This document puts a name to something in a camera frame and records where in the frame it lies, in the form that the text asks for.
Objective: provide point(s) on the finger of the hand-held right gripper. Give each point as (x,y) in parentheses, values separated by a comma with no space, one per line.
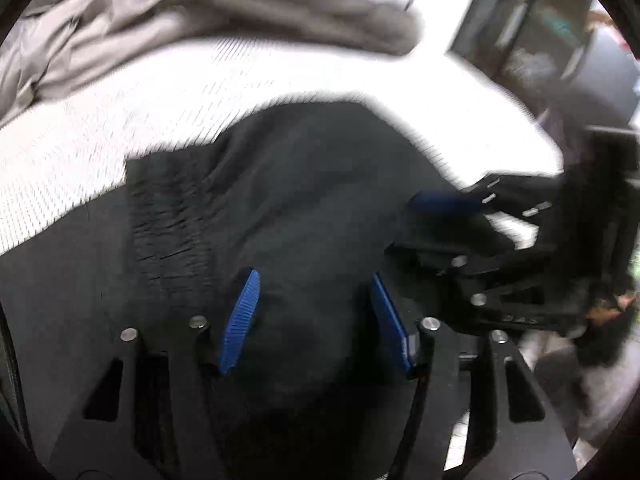
(480,270)
(450,201)

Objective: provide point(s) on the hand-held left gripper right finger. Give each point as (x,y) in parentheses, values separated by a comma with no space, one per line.
(392,325)

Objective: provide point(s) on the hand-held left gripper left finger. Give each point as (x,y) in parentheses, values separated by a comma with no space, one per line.
(242,320)

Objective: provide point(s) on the white honeycomb mattress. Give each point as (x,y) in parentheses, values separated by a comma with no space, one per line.
(100,125)

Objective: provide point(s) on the dark shelf unit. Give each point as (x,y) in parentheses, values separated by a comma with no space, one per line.
(545,35)

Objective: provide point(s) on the black pants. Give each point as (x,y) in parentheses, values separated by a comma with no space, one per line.
(300,185)

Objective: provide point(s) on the dark grey blanket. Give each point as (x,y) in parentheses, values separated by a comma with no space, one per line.
(300,10)

